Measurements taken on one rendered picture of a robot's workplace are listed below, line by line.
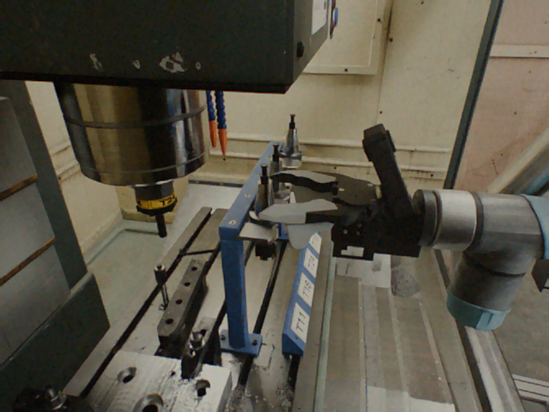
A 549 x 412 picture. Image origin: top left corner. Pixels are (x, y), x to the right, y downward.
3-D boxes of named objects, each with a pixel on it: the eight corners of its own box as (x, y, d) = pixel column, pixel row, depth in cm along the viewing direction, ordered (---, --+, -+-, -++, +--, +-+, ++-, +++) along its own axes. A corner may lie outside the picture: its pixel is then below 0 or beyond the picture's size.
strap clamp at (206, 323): (221, 352, 83) (216, 302, 75) (199, 410, 71) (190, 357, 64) (207, 350, 83) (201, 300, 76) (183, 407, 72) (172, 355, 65)
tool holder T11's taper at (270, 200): (260, 204, 75) (259, 175, 72) (279, 208, 74) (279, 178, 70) (250, 215, 72) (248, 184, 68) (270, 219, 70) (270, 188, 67)
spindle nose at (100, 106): (111, 139, 55) (89, 51, 49) (220, 139, 54) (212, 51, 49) (51, 189, 41) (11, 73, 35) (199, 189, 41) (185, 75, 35)
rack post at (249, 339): (262, 337, 86) (260, 231, 72) (257, 356, 82) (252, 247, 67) (221, 330, 88) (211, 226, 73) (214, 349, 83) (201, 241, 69)
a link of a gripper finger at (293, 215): (264, 261, 43) (335, 249, 46) (265, 219, 40) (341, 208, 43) (257, 246, 46) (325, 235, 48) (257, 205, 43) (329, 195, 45)
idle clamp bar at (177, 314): (209, 278, 104) (207, 260, 101) (178, 357, 81) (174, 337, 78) (192, 276, 105) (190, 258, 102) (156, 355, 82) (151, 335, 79)
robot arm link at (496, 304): (494, 288, 59) (519, 231, 53) (506, 344, 50) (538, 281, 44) (440, 275, 61) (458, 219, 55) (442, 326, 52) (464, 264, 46)
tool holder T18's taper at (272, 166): (266, 182, 84) (265, 155, 81) (285, 182, 84) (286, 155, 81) (265, 191, 80) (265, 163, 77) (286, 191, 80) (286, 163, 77)
